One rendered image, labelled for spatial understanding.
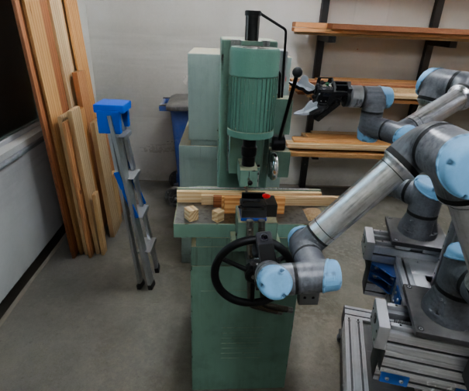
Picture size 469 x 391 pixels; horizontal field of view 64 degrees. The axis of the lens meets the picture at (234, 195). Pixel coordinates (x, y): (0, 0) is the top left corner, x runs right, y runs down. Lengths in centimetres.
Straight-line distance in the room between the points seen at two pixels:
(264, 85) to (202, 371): 129
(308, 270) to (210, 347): 98
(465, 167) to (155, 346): 177
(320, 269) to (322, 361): 132
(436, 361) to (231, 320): 77
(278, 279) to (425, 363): 66
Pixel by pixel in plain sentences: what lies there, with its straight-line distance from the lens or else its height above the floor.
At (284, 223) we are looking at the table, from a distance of 143.
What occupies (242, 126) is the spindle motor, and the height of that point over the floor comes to 125.
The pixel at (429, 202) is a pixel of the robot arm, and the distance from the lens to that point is 163.
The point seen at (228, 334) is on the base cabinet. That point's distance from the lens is 173.
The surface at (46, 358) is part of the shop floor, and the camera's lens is 227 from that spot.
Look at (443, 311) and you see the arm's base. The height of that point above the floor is 86.
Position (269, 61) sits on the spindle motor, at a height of 147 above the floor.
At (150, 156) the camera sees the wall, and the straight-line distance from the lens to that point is 396.
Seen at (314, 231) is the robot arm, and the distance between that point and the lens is 97.
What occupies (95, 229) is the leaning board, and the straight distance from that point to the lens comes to 284.
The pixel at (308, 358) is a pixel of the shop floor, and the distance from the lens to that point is 217.
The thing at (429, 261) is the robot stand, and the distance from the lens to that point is 175.
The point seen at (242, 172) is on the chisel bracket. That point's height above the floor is 106.
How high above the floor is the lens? 159
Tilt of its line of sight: 25 degrees down
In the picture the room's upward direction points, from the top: 3 degrees clockwise
